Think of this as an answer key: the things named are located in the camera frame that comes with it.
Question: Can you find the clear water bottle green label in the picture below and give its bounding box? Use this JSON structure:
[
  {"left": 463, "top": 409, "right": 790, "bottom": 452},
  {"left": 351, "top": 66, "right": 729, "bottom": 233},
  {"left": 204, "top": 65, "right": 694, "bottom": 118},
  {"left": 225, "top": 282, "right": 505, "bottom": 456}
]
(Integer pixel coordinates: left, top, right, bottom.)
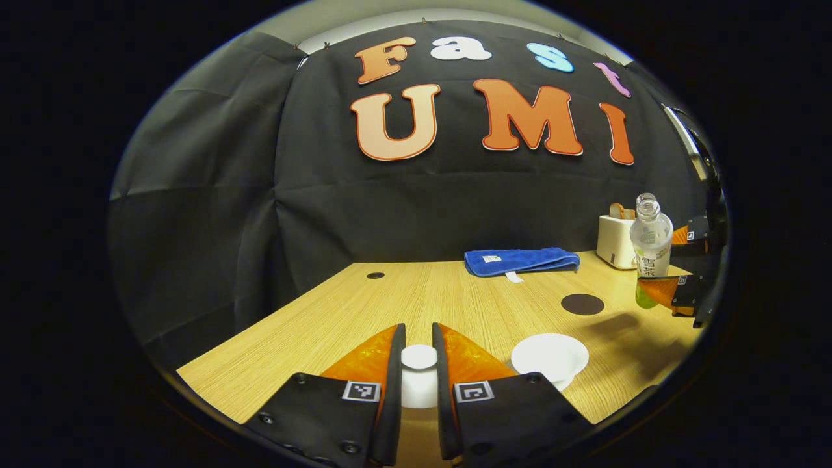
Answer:
[{"left": 629, "top": 193, "right": 674, "bottom": 309}]

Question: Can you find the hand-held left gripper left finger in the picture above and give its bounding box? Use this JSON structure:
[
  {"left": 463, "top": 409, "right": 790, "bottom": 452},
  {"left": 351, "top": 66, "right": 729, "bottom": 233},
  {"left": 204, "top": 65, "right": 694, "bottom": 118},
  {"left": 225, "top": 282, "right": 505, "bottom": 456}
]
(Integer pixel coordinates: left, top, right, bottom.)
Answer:
[{"left": 244, "top": 323, "right": 407, "bottom": 467}]

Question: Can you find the white teacup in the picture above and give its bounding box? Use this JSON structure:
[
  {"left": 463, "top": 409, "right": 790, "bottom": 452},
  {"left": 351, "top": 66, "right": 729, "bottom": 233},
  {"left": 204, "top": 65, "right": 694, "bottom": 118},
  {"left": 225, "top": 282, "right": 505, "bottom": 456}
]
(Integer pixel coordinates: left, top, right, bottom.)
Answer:
[{"left": 511, "top": 333, "right": 590, "bottom": 392}]

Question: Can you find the blue folded towel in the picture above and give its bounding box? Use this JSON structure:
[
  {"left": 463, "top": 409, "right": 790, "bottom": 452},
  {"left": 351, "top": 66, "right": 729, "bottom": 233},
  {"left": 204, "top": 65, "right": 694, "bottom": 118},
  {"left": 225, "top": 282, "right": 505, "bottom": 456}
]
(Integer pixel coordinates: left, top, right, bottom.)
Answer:
[{"left": 464, "top": 247, "right": 581, "bottom": 283}]

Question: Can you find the dark brown round coaster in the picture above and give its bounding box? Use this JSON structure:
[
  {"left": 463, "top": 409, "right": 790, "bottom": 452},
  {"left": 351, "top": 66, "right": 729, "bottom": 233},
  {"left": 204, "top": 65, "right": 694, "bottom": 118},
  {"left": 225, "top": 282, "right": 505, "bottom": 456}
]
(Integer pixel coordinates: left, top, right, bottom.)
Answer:
[{"left": 561, "top": 294, "right": 605, "bottom": 317}]

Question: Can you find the white teacup lid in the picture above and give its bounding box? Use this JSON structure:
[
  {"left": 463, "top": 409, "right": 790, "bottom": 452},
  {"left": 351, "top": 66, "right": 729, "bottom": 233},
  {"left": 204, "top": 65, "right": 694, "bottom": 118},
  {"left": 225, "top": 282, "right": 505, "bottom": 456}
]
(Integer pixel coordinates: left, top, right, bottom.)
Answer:
[{"left": 400, "top": 344, "right": 440, "bottom": 409}]

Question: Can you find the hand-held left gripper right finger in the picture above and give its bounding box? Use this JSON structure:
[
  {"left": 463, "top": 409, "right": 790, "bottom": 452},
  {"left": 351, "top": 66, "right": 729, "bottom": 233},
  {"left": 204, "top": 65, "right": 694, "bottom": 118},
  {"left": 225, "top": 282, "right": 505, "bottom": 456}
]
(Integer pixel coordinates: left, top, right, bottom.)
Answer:
[{"left": 432, "top": 322, "right": 593, "bottom": 463}]

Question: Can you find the white toaster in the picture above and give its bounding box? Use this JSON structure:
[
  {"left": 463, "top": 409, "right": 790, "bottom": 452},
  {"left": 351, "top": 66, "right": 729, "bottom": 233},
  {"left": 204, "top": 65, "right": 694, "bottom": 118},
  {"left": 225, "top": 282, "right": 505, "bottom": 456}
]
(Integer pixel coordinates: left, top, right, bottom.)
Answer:
[{"left": 597, "top": 214, "right": 641, "bottom": 270}]

